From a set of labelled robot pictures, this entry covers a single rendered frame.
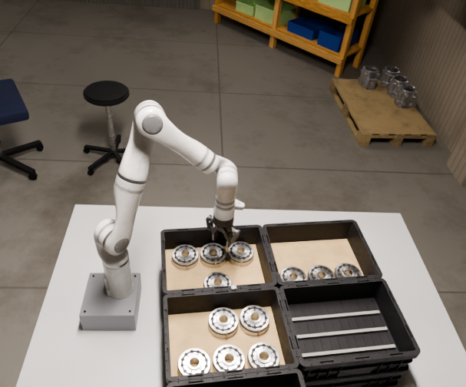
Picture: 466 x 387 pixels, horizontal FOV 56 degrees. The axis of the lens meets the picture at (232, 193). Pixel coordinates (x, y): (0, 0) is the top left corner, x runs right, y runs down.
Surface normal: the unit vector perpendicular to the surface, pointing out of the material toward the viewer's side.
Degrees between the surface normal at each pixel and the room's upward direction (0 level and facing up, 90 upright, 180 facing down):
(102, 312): 1
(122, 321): 90
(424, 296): 0
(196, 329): 0
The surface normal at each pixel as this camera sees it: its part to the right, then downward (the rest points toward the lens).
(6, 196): 0.08, -0.75
